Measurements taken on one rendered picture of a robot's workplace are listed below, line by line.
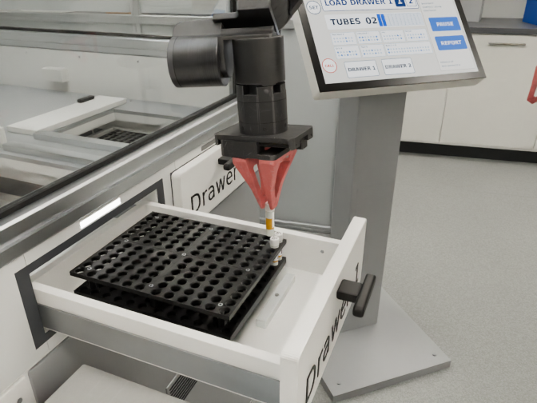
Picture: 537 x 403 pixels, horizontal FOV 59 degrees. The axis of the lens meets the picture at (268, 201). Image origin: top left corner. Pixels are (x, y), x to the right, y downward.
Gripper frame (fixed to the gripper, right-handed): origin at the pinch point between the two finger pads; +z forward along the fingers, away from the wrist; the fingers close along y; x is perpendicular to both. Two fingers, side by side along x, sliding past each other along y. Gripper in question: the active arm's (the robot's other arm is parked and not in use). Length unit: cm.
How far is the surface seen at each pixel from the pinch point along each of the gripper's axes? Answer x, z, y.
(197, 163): 17.4, 2.2, -22.6
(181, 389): 9, 48, -28
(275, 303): -2.6, 13.1, 1.4
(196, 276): -8.2, 7.4, -6.3
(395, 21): 91, -17, -4
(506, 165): 307, 88, 31
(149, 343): -17.3, 10.9, -6.8
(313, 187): 160, 62, -57
